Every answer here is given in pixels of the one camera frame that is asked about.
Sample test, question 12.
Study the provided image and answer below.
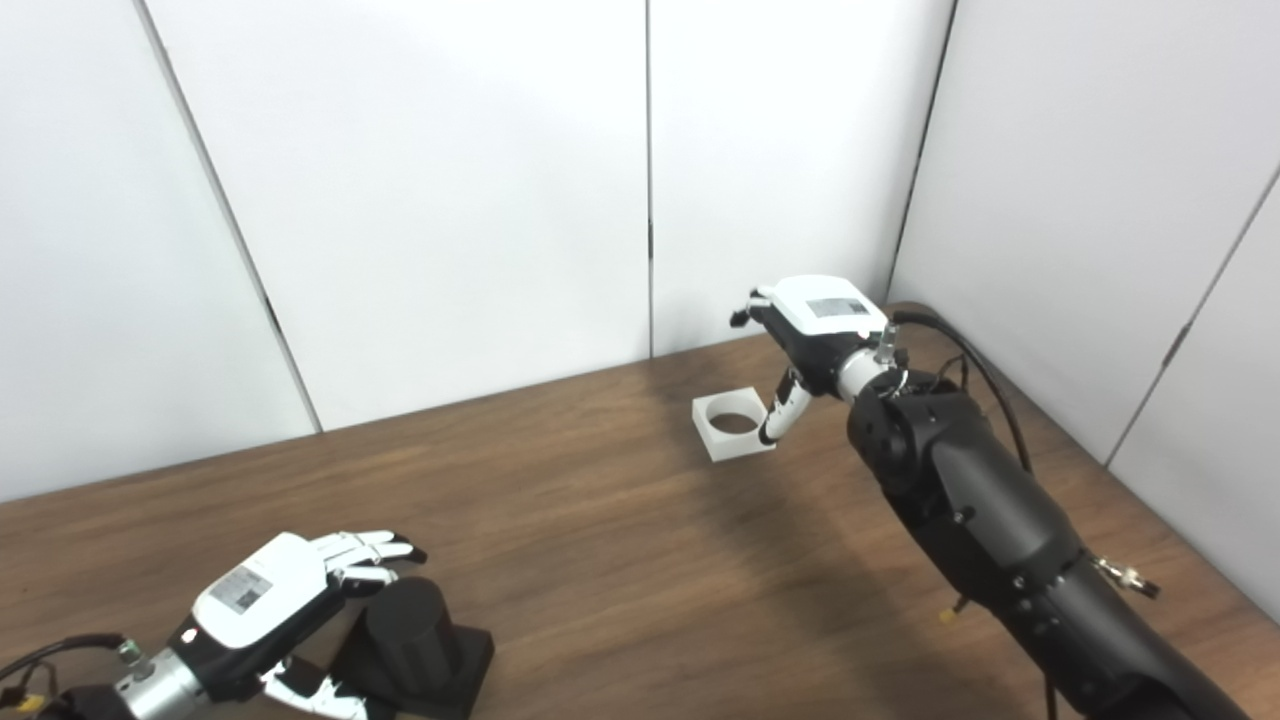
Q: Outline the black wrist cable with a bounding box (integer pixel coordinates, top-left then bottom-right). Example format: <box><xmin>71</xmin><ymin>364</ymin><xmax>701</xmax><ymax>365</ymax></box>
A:
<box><xmin>0</xmin><ymin>632</ymin><xmax>136</xmax><ymax>706</ymax></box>
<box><xmin>890</xmin><ymin>310</ymin><xmax>1036</xmax><ymax>476</ymax></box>

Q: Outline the black peg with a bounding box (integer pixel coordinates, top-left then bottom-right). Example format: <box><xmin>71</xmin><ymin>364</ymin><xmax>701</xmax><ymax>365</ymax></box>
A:
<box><xmin>330</xmin><ymin>577</ymin><xmax>496</xmax><ymax>720</ymax></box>

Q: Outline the white and black left hand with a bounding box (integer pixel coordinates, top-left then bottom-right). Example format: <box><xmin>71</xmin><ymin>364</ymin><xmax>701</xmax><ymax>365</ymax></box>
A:
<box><xmin>165</xmin><ymin>530</ymin><xmax>429</xmax><ymax>720</ymax></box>

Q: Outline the white and black right hand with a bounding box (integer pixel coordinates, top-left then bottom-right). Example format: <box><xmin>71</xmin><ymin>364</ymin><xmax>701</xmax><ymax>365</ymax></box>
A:
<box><xmin>730</xmin><ymin>275</ymin><xmax>891</xmax><ymax>448</ymax></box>

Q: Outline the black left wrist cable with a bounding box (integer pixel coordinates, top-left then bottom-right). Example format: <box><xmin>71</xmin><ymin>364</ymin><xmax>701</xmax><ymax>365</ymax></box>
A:
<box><xmin>0</xmin><ymin>632</ymin><xmax>136</xmax><ymax>706</ymax></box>

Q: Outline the white square piece with hole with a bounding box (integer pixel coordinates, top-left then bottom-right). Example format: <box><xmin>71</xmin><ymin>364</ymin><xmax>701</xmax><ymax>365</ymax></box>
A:
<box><xmin>692</xmin><ymin>383</ymin><xmax>791</xmax><ymax>463</ymax></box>

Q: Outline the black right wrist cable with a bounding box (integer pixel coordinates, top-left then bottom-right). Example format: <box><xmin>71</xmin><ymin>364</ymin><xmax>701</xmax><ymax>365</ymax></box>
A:
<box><xmin>890</xmin><ymin>310</ymin><xmax>1036</xmax><ymax>476</ymax></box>

